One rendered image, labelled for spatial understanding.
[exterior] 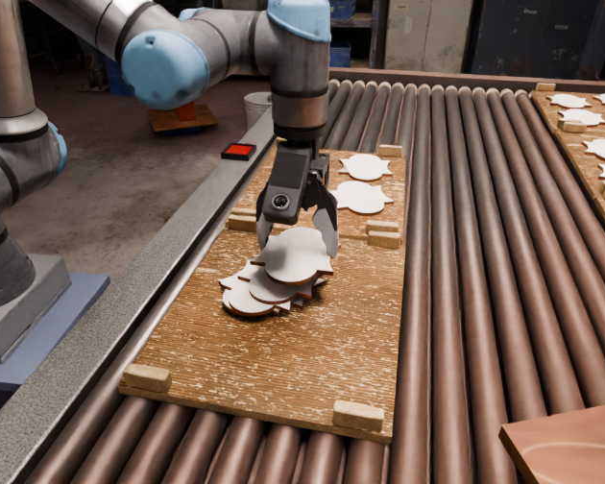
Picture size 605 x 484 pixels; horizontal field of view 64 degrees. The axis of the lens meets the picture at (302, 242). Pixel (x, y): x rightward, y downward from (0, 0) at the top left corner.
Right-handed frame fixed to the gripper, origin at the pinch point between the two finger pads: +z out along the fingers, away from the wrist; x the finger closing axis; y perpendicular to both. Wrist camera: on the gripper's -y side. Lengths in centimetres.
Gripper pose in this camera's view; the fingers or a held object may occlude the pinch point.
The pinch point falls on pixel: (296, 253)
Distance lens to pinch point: 74.6
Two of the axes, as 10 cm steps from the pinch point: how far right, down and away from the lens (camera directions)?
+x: -9.8, -1.2, 1.8
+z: 0.0, 8.4, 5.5
